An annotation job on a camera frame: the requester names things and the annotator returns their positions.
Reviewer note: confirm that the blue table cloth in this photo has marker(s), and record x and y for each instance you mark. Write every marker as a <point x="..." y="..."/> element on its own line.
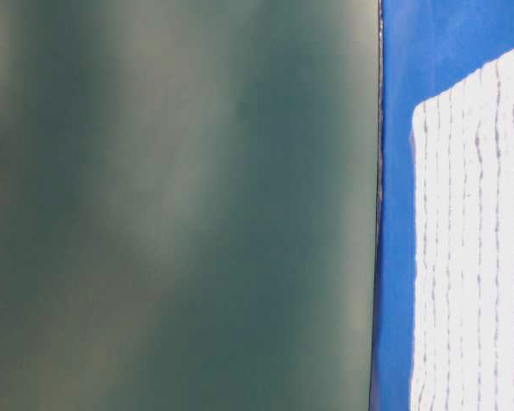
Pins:
<point x="425" y="48"/>

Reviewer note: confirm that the white blue-striped towel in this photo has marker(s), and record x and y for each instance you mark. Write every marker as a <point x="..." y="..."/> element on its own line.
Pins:
<point x="463" y="335"/>

